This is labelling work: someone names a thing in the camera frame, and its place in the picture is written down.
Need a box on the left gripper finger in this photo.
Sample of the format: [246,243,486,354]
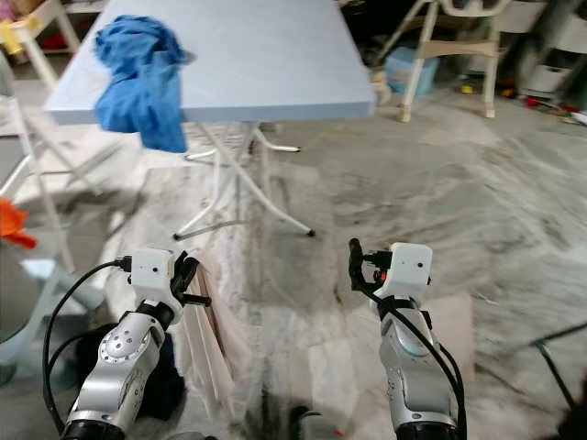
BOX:
[172,253,201,294]

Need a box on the light blue folding table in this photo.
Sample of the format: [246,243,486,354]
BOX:
[43,0,376,242]

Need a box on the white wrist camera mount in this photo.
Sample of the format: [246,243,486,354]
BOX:
[387,242,435,305]
[131,247,176,307]

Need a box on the beige chair frame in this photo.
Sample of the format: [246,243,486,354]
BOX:
[0,0,85,93]

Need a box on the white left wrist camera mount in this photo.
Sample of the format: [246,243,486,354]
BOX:
[131,247,176,307]

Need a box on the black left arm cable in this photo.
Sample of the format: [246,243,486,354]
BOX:
[41,258,135,434]

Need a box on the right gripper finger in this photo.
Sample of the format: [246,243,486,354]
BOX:
[347,237,370,296]

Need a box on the orange garment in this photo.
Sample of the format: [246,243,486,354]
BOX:
[0,196,37,250]

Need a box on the beige white high chair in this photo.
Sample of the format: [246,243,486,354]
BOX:
[370,0,516,124]

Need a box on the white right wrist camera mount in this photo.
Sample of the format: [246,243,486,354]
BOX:
[387,242,435,305]

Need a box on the blue shirt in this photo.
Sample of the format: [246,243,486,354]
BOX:
[93,15,194,155]

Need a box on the grey plastic drawer unit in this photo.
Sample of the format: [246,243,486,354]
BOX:
[509,0,587,104]

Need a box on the robot right leg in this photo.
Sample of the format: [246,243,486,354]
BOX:
[287,405,342,440]

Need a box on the light blue plastic container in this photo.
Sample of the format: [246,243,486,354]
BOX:
[382,46,437,98]

